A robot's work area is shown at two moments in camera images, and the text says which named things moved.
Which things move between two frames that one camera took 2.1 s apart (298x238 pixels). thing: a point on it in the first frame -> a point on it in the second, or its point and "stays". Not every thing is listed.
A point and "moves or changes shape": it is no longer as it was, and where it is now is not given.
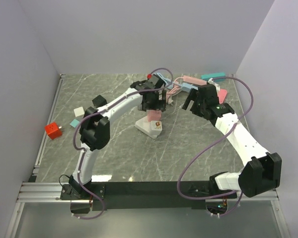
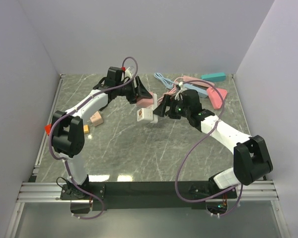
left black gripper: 159,105 -> 139,91
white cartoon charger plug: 156,127 -> 144,114
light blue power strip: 186,87 stays
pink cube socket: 154,115 moves or changes shape
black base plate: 145,195 stays
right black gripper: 193,95 -> 161,109
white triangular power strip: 144,125 -> 155,119
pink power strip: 193,80 stays
